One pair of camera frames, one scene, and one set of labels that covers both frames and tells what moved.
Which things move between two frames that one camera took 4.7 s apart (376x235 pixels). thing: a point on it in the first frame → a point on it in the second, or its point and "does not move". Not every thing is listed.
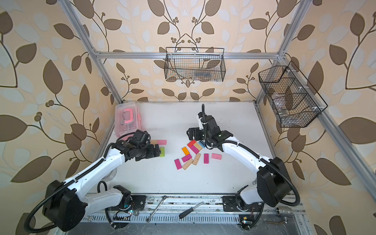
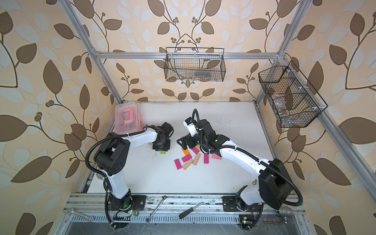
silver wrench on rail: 149,219 does not move
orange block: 185,151 does not move
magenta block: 177,164 does not move
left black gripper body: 141,153 → 165,146
